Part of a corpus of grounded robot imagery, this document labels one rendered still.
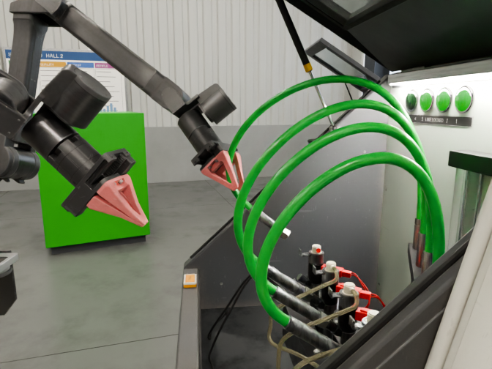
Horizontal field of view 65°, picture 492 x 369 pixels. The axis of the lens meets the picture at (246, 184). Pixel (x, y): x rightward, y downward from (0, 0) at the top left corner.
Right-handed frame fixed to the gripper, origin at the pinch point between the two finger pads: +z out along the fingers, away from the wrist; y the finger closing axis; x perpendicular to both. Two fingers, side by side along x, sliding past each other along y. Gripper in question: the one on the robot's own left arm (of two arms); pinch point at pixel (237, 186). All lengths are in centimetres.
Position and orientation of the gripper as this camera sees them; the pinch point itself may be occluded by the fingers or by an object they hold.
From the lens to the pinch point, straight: 79.9
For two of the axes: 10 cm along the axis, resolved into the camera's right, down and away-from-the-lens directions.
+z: 5.6, 7.7, -3.2
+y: 4.7, 0.2, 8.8
